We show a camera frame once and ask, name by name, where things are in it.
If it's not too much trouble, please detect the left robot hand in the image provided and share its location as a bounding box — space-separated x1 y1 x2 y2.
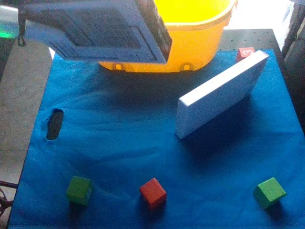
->
17 9 27 47

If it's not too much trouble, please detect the white rectangular box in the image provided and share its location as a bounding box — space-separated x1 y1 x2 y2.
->
175 50 270 140

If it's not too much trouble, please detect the yellow plastic bucket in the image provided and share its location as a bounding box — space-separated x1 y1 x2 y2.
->
97 0 239 73

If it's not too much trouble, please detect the green wooden block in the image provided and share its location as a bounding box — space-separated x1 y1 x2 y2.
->
253 177 287 210
65 176 93 207

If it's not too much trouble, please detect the plain red wooden block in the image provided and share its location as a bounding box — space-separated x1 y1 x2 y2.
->
139 177 167 210

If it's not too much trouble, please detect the red number block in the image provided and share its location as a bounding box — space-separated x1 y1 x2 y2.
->
235 47 256 63

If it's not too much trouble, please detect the dark stand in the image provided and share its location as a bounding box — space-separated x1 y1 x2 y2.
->
282 0 305 62

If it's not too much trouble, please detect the dark cable bundle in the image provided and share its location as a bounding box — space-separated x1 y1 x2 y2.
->
0 180 19 215

